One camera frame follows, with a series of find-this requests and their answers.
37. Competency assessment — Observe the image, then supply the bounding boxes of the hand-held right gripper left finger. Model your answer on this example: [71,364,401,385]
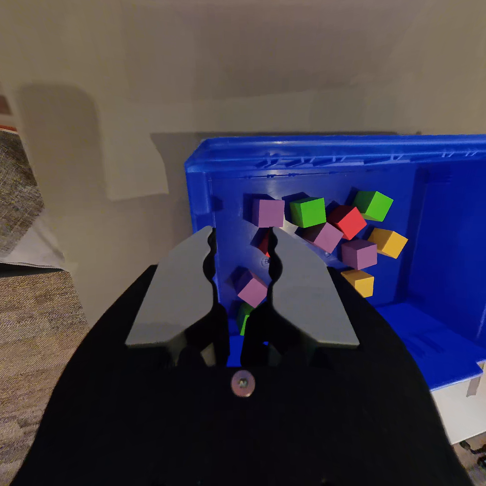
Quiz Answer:
[125,226,221,348]

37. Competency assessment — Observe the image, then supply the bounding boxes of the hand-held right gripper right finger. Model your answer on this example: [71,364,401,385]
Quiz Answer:
[267,227,360,349]

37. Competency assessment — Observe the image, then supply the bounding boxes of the purple cube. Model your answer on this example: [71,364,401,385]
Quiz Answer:
[341,239,377,270]
[232,267,268,308]
[254,195,285,228]
[304,223,344,254]

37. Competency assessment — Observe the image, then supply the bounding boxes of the green cube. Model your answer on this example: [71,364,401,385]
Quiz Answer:
[289,197,326,228]
[236,302,254,336]
[352,191,394,222]

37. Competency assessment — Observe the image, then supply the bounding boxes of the blue plastic bin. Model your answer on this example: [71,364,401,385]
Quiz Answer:
[184,134,486,392]

